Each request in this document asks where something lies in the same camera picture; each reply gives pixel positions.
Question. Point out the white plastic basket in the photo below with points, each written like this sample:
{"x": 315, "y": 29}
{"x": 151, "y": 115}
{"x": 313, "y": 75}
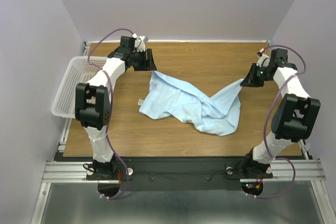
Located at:
{"x": 78, "y": 71}

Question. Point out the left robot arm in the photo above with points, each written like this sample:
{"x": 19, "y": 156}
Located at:
{"x": 94, "y": 98}

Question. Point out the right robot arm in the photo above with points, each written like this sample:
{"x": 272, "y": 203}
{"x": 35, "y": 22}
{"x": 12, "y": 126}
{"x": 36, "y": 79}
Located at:
{"x": 290, "y": 121}

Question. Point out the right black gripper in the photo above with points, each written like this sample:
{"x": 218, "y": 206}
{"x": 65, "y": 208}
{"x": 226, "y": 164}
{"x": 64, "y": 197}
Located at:
{"x": 250, "y": 80}

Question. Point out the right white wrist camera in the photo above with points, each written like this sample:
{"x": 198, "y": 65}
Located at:
{"x": 263, "y": 59}

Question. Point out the aluminium frame rail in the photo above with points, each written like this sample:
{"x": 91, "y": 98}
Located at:
{"x": 306, "y": 170}

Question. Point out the light blue towel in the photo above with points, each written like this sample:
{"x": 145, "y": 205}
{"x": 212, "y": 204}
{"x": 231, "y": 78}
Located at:
{"x": 217, "y": 115}

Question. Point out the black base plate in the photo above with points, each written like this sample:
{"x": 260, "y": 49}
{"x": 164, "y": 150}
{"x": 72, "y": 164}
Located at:
{"x": 186, "y": 173}

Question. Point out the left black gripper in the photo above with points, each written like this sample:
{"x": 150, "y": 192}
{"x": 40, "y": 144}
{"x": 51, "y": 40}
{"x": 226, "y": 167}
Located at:
{"x": 146, "y": 65}

